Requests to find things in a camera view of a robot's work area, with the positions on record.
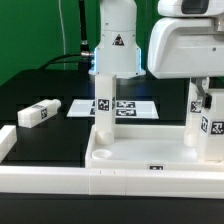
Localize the white thin cable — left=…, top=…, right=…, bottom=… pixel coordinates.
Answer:
left=58, top=0, right=67, bottom=70

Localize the white marker base plate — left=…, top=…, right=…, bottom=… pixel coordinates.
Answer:
left=67, top=99, right=159, bottom=119

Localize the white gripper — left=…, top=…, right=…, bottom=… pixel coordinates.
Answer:
left=147, top=18, right=224, bottom=109

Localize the black cable with connector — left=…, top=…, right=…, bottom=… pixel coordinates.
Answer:
left=39, top=0, right=95, bottom=70

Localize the white desk tabletop tray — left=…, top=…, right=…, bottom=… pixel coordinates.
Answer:
left=85, top=124, right=224, bottom=172

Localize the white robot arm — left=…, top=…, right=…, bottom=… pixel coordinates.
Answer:
left=90, top=0, right=224, bottom=108

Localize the white U-shaped obstacle fence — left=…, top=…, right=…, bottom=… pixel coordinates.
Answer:
left=0, top=125, right=224, bottom=199

